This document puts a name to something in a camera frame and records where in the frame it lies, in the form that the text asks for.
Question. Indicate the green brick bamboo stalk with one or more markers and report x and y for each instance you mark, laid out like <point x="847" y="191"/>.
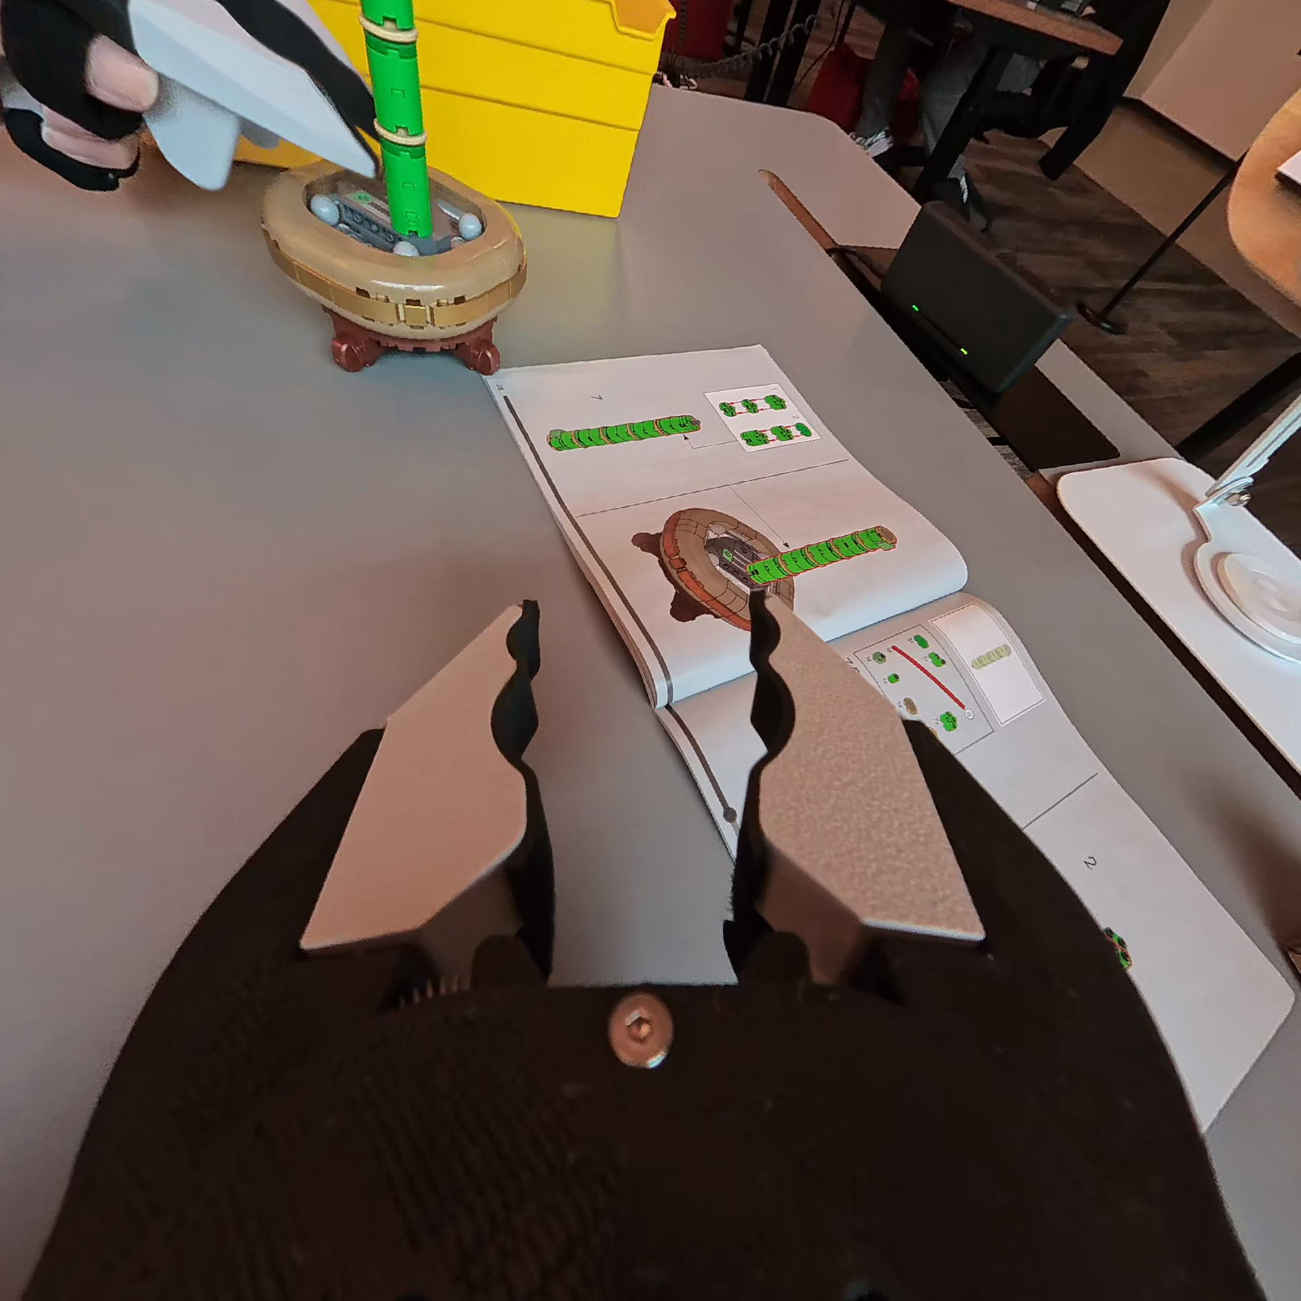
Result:
<point x="401" y="152"/>

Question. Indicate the grey desk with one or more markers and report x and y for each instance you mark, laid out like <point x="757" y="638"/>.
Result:
<point x="254" y="457"/>

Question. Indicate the red bag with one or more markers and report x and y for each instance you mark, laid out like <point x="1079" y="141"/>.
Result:
<point x="834" y="92"/>

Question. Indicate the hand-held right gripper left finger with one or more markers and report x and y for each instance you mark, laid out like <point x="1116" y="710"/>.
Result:
<point x="416" y="834"/>

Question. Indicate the long wood-edged desk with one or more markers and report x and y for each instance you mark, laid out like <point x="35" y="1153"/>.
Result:
<point x="1036" y="25"/>

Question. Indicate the yellow plastic bin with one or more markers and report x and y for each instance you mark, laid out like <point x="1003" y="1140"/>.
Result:
<point x="528" y="123"/>

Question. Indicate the white lamp base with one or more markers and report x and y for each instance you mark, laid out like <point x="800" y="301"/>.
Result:
<point x="1219" y="702"/>

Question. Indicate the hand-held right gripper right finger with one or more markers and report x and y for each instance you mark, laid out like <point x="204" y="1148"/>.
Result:
<point x="853" y="813"/>

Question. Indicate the building instruction booklet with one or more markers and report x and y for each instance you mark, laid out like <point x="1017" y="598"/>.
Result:
<point x="650" y="488"/>

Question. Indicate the black box device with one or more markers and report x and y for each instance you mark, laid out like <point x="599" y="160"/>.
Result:
<point x="965" y="295"/>

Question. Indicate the black stand pole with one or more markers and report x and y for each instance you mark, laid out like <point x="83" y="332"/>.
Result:
<point x="1102" y="310"/>

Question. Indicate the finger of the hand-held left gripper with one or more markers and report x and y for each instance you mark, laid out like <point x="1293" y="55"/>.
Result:
<point x="234" y="72"/>

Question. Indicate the tan brick pot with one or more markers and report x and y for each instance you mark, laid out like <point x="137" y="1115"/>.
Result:
<point x="405" y="305"/>

